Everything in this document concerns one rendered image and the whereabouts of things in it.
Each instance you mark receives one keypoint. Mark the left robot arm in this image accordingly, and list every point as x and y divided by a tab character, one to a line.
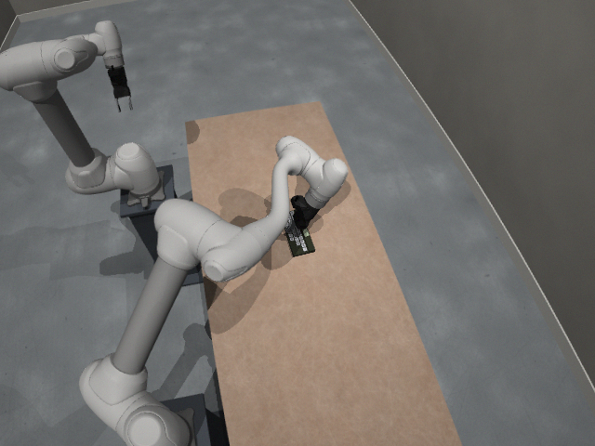
27	70

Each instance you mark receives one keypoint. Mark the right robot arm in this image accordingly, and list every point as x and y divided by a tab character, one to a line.
189	233

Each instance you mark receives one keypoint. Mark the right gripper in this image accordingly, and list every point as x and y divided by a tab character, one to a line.
307	208

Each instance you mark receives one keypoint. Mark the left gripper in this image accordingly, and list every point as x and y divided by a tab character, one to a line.
118	76

